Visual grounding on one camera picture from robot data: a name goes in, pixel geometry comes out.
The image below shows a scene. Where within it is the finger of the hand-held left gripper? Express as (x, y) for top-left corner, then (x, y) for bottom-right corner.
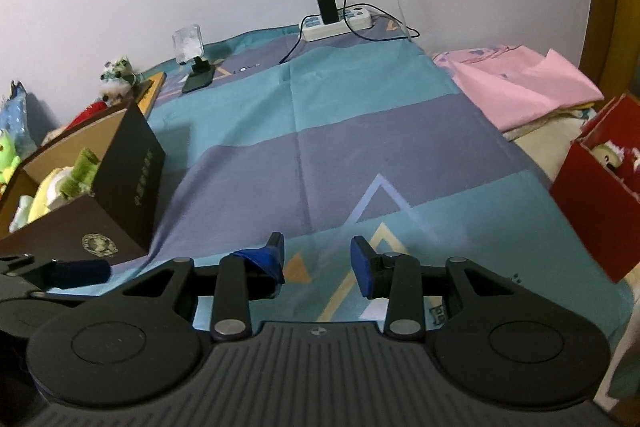
(0, 255), (112, 303)

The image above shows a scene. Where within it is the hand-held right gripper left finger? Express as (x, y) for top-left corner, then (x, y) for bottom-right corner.
(107, 232), (287, 342)

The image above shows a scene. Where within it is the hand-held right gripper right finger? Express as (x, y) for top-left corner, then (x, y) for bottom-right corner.
(350, 235), (526, 342)

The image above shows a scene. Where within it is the yellow-green plush toy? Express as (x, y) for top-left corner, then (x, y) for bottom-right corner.
(27, 148), (101, 224)

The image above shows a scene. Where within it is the brown cardboard box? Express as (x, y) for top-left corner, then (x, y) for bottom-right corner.
(0, 102), (167, 268)

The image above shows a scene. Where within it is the red box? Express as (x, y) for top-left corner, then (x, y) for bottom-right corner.
(550, 92), (640, 284)

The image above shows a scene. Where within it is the red and white small doll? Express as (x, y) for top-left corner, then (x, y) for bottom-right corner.
(612, 146), (640, 175)

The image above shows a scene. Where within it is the green frog plush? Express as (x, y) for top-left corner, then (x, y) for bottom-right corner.
(0, 129), (23, 195)

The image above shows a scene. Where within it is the teal and grey bed sheet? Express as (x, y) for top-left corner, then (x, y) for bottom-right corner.
(107, 12), (636, 343)

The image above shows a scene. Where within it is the red plush cylinder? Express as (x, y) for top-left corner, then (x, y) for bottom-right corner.
(65, 101), (108, 130)

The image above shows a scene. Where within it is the black smartphone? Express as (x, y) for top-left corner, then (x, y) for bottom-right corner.
(181, 73), (217, 94)

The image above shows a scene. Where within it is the yellow flat box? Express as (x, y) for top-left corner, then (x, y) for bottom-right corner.
(131, 72), (167, 118)

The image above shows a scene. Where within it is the panda plush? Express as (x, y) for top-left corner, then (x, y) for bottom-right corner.
(98, 54), (136, 100)

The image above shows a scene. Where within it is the cream blanket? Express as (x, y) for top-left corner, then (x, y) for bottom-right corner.
(502, 107), (621, 180)

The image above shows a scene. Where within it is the pink cloth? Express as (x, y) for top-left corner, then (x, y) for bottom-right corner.
(432, 44), (606, 132)

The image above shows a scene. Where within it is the white power strip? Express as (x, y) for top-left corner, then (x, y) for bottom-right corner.
(299, 5), (375, 42)

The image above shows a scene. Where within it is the black charger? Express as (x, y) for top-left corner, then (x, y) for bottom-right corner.
(314, 0), (338, 25)

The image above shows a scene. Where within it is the pale green plush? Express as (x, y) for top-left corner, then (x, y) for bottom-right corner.
(591, 141), (621, 168)

